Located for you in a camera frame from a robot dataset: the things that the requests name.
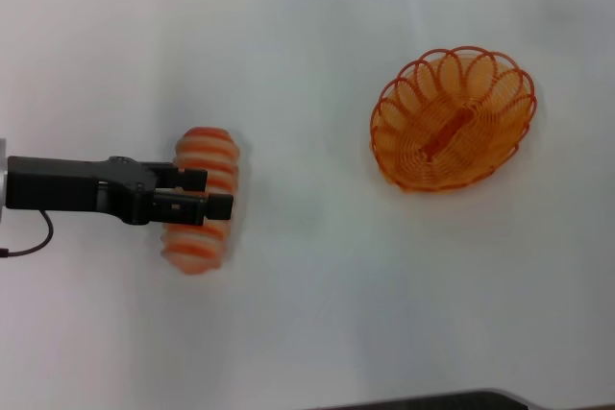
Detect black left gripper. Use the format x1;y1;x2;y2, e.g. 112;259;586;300
7;155;235;228

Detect orange striped toy shrimp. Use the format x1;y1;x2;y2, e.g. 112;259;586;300
159;126;242;277

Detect orange woven plastic basket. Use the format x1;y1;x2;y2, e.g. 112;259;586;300
369;45;538;196

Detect dark robot torso edge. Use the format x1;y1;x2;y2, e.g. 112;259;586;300
307;387;545;410

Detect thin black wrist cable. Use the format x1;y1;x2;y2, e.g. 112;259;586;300
0;209;55;259

